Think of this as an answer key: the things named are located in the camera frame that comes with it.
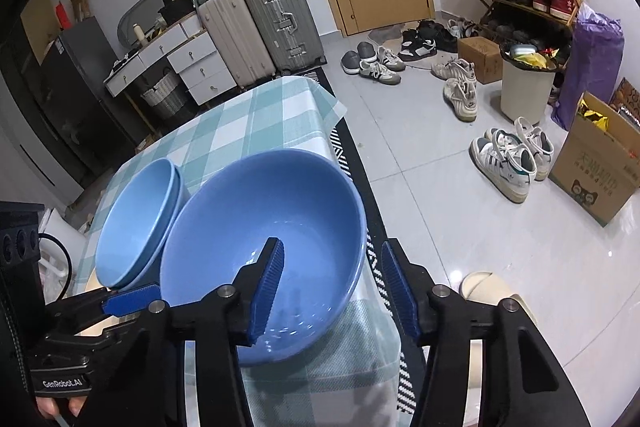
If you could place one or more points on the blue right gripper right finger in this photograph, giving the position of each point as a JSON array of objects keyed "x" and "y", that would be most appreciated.
[{"x": 408, "y": 285}]

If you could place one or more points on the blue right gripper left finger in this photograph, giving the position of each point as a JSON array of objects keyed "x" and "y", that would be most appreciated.
[{"x": 266, "y": 275}]

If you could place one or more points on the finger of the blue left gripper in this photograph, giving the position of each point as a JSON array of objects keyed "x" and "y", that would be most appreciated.
[{"x": 128, "y": 302}]

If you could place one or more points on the person's left hand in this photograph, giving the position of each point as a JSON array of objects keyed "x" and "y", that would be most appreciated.
[{"x": 49, "y": 409}]

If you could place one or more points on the white electric kettle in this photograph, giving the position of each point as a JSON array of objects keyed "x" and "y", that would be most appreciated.
[{"x": 61, "y": 249}]

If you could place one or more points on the teal plaid tablecloth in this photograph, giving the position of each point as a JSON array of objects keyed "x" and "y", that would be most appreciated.
[{"x": 350, "y": 376}]

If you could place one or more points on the white green sneaker pair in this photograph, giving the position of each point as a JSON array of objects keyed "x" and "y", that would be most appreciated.
[{"x": 514, "y": 160}]

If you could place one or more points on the black refrigerator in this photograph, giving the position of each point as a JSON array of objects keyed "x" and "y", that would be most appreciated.
[{"x": 72, "y": 129}]

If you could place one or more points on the woven laundry basket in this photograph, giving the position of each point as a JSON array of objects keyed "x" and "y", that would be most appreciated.
[{"x": 170, "y": 100}]

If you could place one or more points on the large cardboard box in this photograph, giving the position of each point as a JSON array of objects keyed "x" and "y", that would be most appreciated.
[{"x": 598, "y": 164}]

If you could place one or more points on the white drawer desk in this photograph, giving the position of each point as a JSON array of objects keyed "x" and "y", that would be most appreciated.
[{"x": 191, "y": 54}]

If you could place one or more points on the beige suitcase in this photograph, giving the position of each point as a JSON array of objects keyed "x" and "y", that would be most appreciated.
[{"x": 238, "y": 40}]

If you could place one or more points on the brown cardboard box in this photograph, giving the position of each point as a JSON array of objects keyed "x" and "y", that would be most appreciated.
[{"x": 485, "y": 55}]

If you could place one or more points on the white trash bin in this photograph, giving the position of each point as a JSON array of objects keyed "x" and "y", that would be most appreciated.
[{"x": 526, "y": 82}]

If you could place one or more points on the silver suitcase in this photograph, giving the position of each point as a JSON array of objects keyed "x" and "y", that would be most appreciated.
[{"x": 289, "y": 33}]

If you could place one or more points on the purple bag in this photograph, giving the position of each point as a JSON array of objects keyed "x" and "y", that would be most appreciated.
[{"x": 594, "y": 63}]

